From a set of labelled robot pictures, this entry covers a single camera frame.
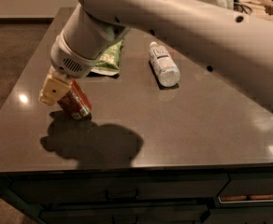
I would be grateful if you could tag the tray of snack packets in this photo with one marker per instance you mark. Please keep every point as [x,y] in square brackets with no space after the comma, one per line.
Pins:
[262,9]

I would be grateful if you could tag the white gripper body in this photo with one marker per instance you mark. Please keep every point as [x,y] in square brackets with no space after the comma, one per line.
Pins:
[68,62]

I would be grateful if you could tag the lower dark drawer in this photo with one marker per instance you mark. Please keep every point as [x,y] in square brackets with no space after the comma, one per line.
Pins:
[169,214]

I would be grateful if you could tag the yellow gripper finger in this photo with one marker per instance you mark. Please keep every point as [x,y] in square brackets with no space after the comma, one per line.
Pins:
[56,85]

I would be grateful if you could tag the red coke can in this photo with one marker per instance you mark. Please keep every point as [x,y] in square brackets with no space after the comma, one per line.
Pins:
[75,103]

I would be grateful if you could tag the green chip bag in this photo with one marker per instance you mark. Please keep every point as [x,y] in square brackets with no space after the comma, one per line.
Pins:
[109,62]

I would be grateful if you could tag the dark drawer front left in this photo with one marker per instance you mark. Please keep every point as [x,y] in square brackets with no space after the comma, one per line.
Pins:
[120,188]

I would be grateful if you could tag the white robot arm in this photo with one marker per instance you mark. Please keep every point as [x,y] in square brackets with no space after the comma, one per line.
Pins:
[237,46]

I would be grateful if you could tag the clear plastic water bottle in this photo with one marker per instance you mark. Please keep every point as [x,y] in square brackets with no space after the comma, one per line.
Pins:
[164,67]

